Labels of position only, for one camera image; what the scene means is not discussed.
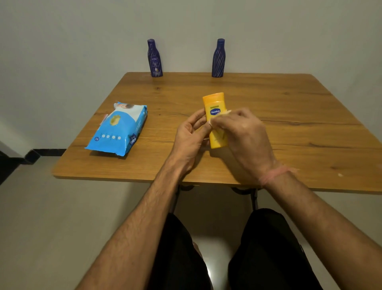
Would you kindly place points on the pink thread wristband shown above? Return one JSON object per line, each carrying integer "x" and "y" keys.
{"x": 276, "y": 173}

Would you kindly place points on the person's right hand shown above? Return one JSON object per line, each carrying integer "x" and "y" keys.
{"x": 250, "y": 143}

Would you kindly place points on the black door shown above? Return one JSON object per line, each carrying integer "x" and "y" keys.
{"x": 7, "y": 167}

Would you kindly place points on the dark blue striped bottle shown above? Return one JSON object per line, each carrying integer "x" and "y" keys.
{"x": 218, "y": 59}

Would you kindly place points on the wooden table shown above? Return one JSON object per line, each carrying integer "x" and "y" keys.
{"x": 298, "y": 131}

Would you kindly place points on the yellow bottle orange cap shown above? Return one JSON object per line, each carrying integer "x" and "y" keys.
{"x": 213, "y": 103}

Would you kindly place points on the white wet wipe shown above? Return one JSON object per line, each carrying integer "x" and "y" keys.
{"x": 223, "y": 113}

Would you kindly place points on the blue wet wipes pack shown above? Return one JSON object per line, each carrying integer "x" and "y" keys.
{"x": 118, "y": 131}

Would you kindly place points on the person's left hand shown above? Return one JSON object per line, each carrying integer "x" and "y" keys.
{"x": 186, "y": 143}

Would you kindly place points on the dark blue bottle white print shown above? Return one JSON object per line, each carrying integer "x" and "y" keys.
{"x": 155, "y": 59}

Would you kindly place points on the person's left forearm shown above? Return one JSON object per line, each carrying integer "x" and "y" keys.
{"x": 131, "y": 236}

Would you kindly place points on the person's right forearm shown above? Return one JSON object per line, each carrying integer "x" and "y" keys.
{"x": 328, "y": 227}

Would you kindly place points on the black baseboard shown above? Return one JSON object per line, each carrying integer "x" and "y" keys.
{"x": 49, "y": 152}

